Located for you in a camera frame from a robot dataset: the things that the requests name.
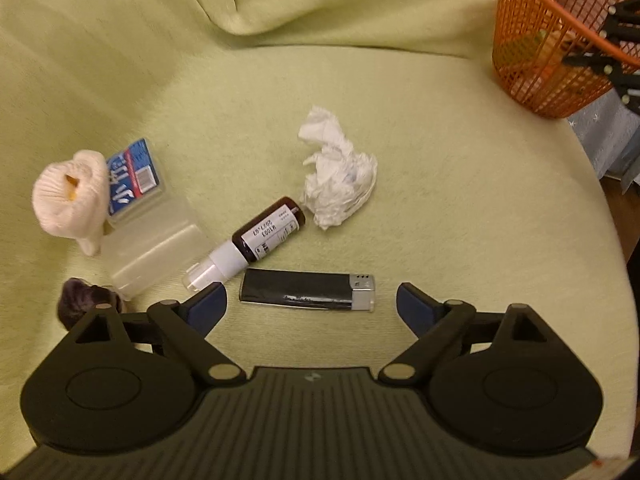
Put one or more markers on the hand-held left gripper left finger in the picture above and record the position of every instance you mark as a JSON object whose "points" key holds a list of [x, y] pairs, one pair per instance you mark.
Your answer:
{"points": [[207, 302]]}

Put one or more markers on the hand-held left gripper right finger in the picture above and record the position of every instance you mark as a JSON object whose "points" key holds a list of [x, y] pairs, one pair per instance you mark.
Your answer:
{"points": [[415, 305]]}

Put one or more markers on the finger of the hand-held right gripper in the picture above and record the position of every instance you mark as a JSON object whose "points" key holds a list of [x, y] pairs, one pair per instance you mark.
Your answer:
{"points": [[622, 72], [627, 22]]}

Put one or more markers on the clear plastic cup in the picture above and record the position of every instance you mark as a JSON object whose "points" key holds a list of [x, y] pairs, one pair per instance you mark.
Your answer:
{"points": [[150, 245]]}

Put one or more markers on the green and white medicine box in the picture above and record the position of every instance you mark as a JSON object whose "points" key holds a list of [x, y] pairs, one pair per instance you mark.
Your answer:
{"points": [[541, 36]]}

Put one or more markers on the brown bottle with white cap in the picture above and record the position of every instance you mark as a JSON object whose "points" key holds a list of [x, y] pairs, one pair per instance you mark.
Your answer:
{"points": [[265, 235]]}

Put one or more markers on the black lighter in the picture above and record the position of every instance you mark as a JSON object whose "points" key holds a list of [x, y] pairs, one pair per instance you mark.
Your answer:
{"points": [[295, 287]]}

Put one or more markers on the orange mesh plastic basket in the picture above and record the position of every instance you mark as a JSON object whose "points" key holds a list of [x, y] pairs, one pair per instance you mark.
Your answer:
{"points": [[525, 75]]}

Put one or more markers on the white tissue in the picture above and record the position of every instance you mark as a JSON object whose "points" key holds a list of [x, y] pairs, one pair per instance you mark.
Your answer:
{"points": [[335, 180]]}

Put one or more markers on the blue star-patterned curtain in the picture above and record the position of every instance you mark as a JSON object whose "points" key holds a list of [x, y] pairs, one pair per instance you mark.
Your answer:
{"points": [[615, 145]]}

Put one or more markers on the dark brown small bottle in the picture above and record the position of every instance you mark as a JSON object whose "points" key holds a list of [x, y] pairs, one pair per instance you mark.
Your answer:
{"points": [[80, 297]]}

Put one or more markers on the clear box with blue label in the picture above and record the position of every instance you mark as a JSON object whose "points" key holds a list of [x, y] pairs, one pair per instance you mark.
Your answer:
{"points": [[137, 170]]}

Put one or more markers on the white rolled knit sock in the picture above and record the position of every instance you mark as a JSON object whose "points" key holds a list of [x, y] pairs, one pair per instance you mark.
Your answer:
{"points": [[65, 200]]}

